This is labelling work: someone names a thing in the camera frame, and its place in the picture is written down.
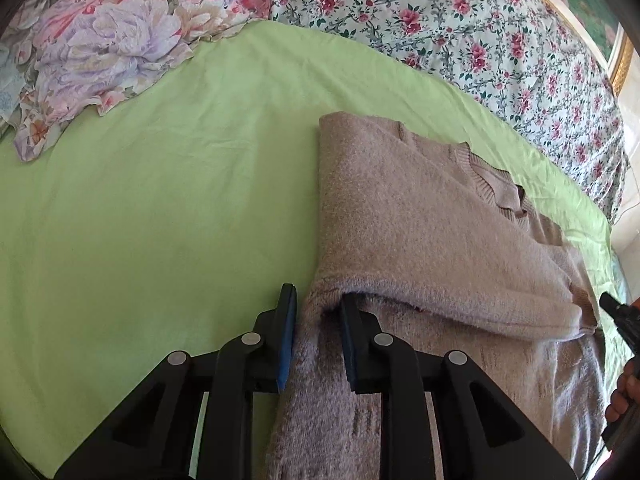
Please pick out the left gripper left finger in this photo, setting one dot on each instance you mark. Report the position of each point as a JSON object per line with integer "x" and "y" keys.
{"x": 191, "y": 416}

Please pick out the small floral quilt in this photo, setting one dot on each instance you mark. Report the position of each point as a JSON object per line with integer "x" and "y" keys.
{"x": 518, "y": 58}

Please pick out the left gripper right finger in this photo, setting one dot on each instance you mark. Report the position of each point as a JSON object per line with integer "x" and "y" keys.
{"x": 442, "y": 416}

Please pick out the beige knit sweater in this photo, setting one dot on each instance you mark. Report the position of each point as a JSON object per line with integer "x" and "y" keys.
{"x": 448, "y": 253}

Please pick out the green bed sheet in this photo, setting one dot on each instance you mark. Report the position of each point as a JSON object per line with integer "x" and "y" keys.
{"x": 173, "y": 220}

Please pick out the framed landscape painting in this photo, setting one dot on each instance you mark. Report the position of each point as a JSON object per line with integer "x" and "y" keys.
{"x": 602, "y": 33}

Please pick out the person's right hand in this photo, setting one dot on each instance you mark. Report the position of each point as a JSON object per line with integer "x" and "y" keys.
{"x": 626, "y": 393}

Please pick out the large floral pillow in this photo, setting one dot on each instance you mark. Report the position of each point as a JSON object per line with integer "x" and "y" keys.
{"x": 59, "y": 57}

